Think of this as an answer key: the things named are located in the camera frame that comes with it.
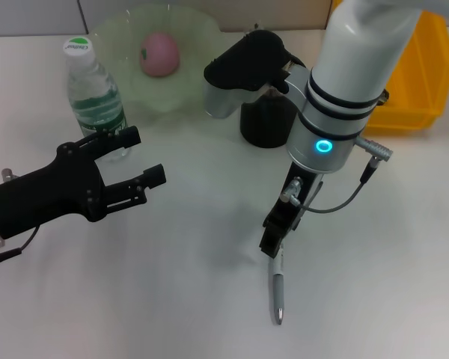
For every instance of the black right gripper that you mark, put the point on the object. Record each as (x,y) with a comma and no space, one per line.
(295,194)

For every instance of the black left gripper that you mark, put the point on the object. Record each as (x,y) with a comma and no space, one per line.
(45,194)

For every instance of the white grey ballpoint pen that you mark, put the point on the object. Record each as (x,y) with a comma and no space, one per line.
(278,288)

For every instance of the clear bottle green label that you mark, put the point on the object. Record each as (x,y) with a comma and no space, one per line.
(93,93)

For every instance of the pink toy peach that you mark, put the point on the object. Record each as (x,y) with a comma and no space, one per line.
(161,56)

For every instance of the green glass fruit plate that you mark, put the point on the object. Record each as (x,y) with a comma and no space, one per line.
(194,86)

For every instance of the black mesh pen cup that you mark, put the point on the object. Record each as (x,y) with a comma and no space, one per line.
(265,123)

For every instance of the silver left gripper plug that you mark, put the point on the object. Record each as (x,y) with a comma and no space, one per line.
(7,174)

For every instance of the yellow plastic storage bin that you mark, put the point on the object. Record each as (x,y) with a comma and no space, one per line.
(415,93)

